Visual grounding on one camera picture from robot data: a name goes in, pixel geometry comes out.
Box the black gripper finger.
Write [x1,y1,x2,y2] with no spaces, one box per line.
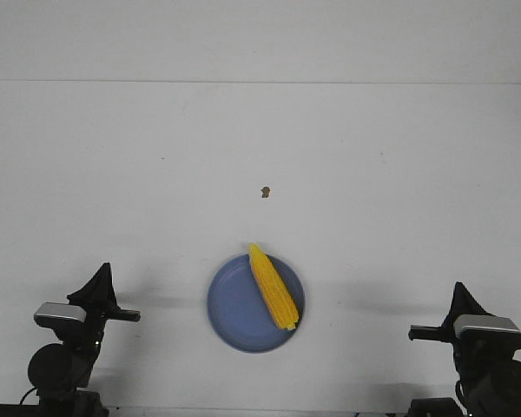
[441,281,491,330]
[67,262,121,311]

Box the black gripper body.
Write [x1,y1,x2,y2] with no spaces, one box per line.
[408,325,456,342]
[102,309,141,322]

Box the blue round plate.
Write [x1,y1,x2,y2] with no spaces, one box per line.
[206,255,297,354]

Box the yellow corn cob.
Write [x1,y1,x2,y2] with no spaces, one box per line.
[248,243,300,331]

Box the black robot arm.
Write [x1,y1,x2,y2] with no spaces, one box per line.
[407,281,521,417]
[28,262,141,416]

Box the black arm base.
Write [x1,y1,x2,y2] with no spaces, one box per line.
[406,397,464,417]

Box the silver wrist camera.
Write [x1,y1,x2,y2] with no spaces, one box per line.
[453,314,521,344]
[33,302,87,328]

